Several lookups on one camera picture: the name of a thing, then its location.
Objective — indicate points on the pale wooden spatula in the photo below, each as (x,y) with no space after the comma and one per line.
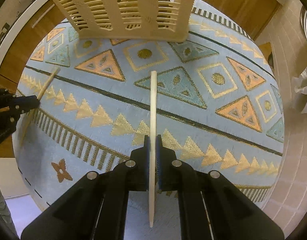
(153,134)

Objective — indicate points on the white kitchen countertop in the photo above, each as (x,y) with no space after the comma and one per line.
(22,24)

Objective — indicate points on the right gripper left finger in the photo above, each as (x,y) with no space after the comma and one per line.
(138,177)

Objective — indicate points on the beige plastic utensil basket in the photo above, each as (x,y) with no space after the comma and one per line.
(164,20)

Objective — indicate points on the blue patterned round tablecloth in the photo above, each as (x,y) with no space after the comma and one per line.
(55,154)

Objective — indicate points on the white hanging towel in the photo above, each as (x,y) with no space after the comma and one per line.
(300,92)

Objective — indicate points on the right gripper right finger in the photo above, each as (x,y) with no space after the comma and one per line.
(167,176)

